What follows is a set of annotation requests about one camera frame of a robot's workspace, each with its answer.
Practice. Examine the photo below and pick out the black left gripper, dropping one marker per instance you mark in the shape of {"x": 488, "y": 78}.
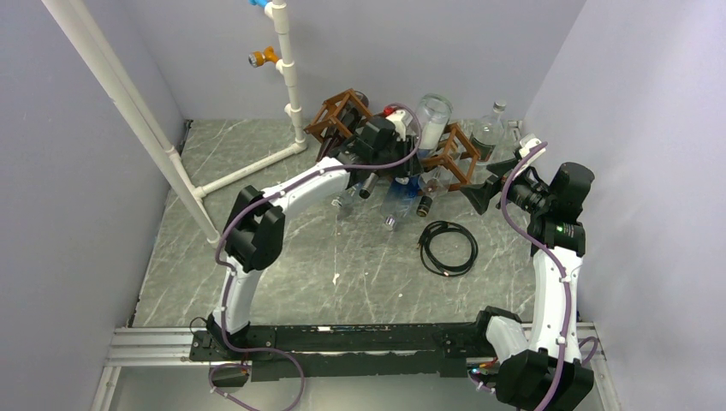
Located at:
{"x": 410, "y": 167}

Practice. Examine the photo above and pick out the green wine bottle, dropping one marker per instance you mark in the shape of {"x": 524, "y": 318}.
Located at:
{"x": 368, "y": 185}

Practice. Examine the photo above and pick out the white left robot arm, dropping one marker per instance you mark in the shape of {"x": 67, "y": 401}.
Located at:
{"x": 254, "y": 234}

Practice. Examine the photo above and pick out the dark red wine bottle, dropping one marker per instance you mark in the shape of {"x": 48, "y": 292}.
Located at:
{"x": 337, "y": 119}

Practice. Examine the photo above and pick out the clear white labelled bottle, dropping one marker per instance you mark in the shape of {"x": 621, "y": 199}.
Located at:
{"x": 433, "y": 113}

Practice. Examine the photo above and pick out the orange pipe fitting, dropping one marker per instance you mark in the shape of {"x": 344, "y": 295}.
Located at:
{"x": 259, "y": 58}

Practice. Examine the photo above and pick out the round clear glass bottle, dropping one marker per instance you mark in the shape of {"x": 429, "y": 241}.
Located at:
{"x": 488, "y": 131}

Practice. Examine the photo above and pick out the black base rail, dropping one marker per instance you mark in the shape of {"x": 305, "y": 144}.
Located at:
{"x": 288, "y": 351}

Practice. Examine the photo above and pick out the blue labelled clear bottle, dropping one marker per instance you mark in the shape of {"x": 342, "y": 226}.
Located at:
{"x": 345, "y": 200}

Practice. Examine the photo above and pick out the white pvc pipe frame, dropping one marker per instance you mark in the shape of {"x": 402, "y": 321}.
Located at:
{"x": 110, "y": 45}

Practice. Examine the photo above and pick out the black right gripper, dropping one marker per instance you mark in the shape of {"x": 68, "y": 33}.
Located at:
{"x": 481, "y": 194}

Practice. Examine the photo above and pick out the blue pipe fitting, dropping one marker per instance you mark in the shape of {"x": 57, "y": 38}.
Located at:
{"x": 260, "y": 3}

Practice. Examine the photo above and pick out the brown wooden wine rack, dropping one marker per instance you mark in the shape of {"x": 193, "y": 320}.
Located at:
{"x": 453, "y": 147}

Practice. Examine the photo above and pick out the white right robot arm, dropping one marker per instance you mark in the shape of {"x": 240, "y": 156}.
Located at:
{"x": 543, "y": 370}

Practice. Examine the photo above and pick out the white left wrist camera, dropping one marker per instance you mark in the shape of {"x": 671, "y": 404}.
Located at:
{"x": 401, "y": 118}

